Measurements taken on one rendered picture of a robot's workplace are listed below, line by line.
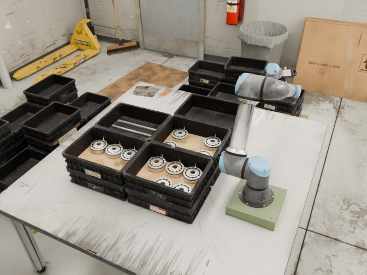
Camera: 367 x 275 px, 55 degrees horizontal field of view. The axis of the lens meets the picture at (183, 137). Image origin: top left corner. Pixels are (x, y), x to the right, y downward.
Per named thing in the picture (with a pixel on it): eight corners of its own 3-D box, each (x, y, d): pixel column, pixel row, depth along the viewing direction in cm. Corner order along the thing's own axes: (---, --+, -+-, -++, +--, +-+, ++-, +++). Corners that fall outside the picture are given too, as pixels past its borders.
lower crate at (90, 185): (152, 169, 216) (151, 155, 209) (125, 203, 195) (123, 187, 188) (99, 153, 230) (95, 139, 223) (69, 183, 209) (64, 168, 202)
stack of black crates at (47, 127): (66, 141, 334) (54, 100, 307) (91, 149, 323) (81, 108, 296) (34, 166, 306) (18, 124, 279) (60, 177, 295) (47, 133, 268)
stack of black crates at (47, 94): (63, 111, 377) (52, 73, 350) (84, 117, 366) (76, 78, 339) (35, 131, 349) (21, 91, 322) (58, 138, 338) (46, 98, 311)
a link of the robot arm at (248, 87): (241, 181, 178) (266, 75, 170) (214, 173, 185) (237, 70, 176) (248, 178, 189) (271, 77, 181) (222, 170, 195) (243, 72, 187)
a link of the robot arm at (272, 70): (262, 75, 210) (266, 60, 209) (267, 78, 220) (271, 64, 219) (276, 77, 207) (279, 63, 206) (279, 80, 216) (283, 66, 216)
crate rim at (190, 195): (213, 161, 190) (214, 158, 188) (191, 199, 168) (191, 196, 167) (149, 143, 204) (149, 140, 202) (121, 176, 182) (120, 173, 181)
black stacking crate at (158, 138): (230, 144, 217) (231, 129, 210) (213, 174, 196) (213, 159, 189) (173, 129, 231) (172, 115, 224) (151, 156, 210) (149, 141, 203)
